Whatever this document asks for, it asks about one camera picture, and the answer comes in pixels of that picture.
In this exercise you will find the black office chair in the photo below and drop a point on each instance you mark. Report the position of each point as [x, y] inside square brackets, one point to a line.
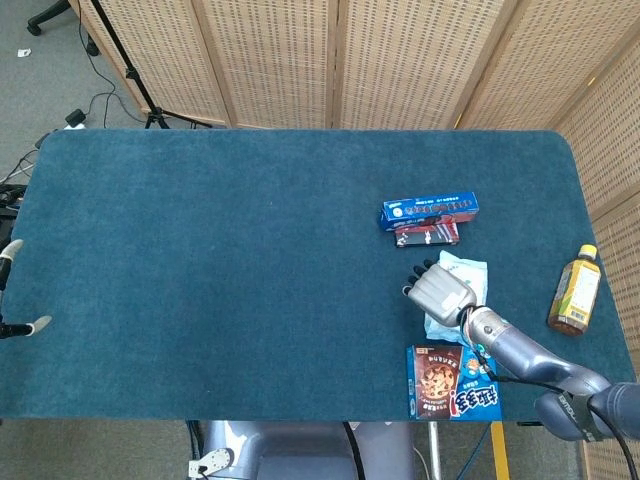
[47, 15]

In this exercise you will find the woven wooden screen panel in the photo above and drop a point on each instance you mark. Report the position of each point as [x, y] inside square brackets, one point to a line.
[605, 135]
[622, 280]
[165, 55]
[540, 55]
[410, 55]
[270, 55]

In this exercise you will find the black floor equipment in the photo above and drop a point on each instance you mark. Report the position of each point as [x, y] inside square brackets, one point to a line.
[10, 200]

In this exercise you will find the blue chocolate cookie box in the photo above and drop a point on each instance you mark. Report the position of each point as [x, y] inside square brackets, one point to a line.
[450, 385]

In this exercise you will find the blue pink Oreo cookie box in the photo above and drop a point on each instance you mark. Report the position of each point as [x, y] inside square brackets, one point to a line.
[430, 207]

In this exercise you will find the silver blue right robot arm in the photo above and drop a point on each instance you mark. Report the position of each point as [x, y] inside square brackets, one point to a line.
[525, 360]

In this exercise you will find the silver perforated bracket plate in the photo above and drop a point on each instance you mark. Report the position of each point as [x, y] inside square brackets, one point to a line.
[212, 460]

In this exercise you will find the black tripod stand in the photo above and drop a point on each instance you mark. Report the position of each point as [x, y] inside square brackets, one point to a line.
[131, 72]

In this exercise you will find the small dark flat box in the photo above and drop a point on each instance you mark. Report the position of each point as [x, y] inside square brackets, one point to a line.
[425, 239]

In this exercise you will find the silver metal table leg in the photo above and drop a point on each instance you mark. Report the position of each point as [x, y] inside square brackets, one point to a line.
[434, 450]

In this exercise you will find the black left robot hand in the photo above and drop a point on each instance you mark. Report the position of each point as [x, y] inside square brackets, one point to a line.
[13, 248]

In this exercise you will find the yellow capped tea bottle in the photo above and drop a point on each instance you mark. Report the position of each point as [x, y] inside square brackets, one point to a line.
[575, 295]

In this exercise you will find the black power adapter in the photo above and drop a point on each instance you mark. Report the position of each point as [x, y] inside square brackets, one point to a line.
[75, 116]

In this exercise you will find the grey robot torso base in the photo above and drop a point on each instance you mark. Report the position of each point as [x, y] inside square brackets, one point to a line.
[300, 450]

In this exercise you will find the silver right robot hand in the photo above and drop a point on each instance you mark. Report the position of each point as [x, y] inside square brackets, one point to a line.
[440, 295]

